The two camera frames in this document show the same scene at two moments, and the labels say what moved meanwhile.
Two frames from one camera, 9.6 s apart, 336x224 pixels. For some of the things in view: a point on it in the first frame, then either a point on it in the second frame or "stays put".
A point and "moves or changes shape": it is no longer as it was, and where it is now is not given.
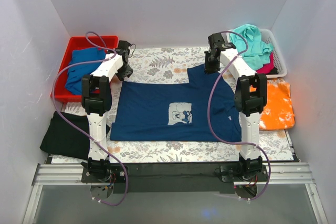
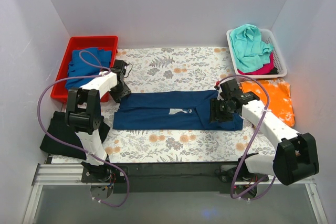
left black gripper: x=125 y=72 to x=119 y=94
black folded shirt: x=62 y=138 stays put
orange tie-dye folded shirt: x=278 y=113 stays put
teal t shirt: x=258 y=53 stays put
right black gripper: x=210 y=64 to x=215 y=109
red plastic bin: x=59 y=92 stays put
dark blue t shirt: x=157 y=112 moves or changes shape
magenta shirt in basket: x=266 y=68 stays put
